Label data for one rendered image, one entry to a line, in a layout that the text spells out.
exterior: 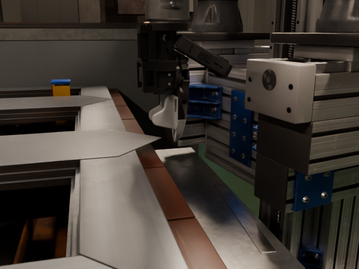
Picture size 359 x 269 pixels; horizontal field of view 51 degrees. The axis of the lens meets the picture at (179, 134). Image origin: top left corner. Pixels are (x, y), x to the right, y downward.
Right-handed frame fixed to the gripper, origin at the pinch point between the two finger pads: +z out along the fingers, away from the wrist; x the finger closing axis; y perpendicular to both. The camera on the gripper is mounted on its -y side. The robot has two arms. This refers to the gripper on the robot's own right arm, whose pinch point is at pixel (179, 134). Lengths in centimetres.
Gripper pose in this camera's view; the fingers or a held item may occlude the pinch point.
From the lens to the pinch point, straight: 70.1
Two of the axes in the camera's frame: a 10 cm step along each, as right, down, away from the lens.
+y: -9.7, 0.6, -2.4
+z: 0.0, 9.6, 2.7
